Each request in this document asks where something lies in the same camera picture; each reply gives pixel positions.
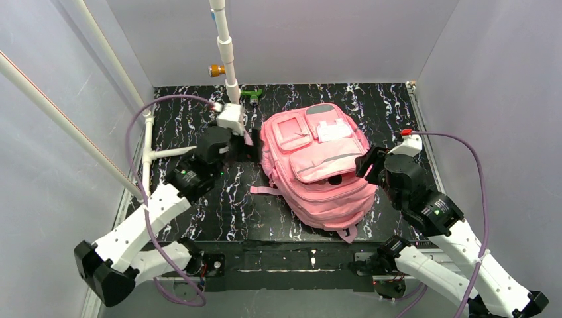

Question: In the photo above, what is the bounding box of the pink student backpack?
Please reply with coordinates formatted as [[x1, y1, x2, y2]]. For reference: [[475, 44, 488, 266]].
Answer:
[[250, 103, 377, 243]]

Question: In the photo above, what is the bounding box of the red cap small bottle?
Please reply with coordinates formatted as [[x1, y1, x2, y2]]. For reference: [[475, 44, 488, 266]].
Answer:
[[327, 174, 344, 186]]

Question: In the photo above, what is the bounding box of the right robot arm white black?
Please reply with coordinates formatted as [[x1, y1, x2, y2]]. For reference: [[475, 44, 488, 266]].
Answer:
[[355, 147, 549, 317]]

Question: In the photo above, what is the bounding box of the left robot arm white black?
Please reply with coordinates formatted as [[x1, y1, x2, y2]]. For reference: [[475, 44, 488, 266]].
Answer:
[[73, 126, 262, 307]]

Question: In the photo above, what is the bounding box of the green white marker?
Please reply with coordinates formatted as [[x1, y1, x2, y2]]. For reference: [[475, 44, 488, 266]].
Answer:
[[240, 89, 263, 107]]

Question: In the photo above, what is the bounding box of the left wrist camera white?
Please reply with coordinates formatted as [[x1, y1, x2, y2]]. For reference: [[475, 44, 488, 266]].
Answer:
[[213, 102, 245, 136]]

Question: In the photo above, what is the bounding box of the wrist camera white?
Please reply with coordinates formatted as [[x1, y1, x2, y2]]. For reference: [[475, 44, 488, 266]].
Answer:
[[213, 102, 245, 136], [388, 129, 423, 157]]

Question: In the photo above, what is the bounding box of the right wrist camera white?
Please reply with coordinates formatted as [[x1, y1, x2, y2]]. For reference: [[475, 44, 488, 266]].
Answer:
[[388, 129, 423, 157]]

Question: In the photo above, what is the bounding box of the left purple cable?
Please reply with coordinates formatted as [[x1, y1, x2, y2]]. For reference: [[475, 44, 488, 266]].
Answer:
[[125, 94, 223, 308]]

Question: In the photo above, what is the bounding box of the purple cable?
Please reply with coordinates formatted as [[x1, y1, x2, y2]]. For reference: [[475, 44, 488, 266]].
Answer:
[[395, 131, 490, 318], [125, 94, 223, 308]]

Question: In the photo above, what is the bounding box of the orange bottle at wall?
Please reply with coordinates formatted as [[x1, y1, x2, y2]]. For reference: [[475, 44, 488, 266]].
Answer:
[[208, 64, 226, 78]]

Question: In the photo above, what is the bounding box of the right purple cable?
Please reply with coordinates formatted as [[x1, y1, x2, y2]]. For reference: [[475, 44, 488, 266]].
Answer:
[[395, 131, 490, 318]]

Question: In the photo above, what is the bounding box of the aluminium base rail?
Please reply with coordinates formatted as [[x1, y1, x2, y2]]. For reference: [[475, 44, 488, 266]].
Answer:
[[80, 250, 477, 318]]

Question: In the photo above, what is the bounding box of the white pvc pipe frame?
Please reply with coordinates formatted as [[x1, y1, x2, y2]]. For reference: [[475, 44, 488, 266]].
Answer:
[[1, 1, 241, 201]]

